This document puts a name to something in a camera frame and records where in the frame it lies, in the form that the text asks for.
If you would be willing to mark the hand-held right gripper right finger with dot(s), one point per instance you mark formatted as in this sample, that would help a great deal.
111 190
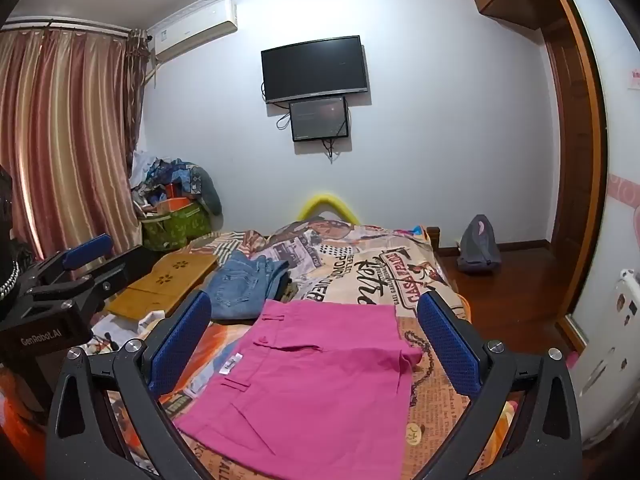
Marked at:
447 345

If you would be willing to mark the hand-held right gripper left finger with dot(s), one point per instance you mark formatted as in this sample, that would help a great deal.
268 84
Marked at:
181 345

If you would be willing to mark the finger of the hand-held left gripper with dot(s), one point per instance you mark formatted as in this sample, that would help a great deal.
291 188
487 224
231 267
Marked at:
87 251
125 265

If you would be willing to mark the pink pants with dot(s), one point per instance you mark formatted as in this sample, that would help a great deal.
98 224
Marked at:
310 385

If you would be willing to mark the olive folded pants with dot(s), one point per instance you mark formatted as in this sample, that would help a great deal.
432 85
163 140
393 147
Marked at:
289 287

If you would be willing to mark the bamboo lap desk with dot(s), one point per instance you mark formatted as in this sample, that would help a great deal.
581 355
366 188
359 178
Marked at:
160 275

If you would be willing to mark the green storage bag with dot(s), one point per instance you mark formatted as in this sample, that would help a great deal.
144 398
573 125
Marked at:
175 227

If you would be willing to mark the orange box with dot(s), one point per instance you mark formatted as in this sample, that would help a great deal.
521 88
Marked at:
172 206

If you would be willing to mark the black studded bag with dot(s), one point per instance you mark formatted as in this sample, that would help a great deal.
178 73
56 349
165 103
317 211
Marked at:
6 240

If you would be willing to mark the blue jeans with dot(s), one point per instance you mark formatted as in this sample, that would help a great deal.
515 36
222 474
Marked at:
240 285

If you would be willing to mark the grey backpack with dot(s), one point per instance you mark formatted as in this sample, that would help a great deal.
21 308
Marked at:
479 247

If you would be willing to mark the pile of clothes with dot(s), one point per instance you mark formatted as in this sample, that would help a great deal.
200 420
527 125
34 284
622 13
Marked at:
192 180

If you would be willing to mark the striped pink curtain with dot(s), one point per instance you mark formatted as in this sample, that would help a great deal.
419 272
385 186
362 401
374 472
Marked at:
65 135

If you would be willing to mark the printed blanket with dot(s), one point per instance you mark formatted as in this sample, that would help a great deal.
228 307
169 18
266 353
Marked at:
360 265

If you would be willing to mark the white appliance with stickers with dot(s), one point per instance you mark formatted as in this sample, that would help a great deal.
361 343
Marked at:
610 360

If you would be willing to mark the yellow foam tube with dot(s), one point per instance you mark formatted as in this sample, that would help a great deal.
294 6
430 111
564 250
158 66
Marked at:
327 202

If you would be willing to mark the white air conditioner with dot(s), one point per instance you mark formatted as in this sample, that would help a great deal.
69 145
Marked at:
192 27

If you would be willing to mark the wooden bed post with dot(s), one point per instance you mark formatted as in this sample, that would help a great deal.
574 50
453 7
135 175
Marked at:
433 237

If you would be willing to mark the wooden door frame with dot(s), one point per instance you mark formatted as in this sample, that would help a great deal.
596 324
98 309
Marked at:
575 160

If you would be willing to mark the white curtain rail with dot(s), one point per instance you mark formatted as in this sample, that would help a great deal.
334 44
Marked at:
65 26

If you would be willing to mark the pink wall sticker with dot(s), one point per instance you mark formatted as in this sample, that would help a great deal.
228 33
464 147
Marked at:
625 195

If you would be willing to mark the small black wall monitor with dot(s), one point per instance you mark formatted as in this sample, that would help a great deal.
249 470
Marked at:
319 119

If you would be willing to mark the black wall television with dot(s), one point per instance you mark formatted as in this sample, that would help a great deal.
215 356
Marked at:
315 67

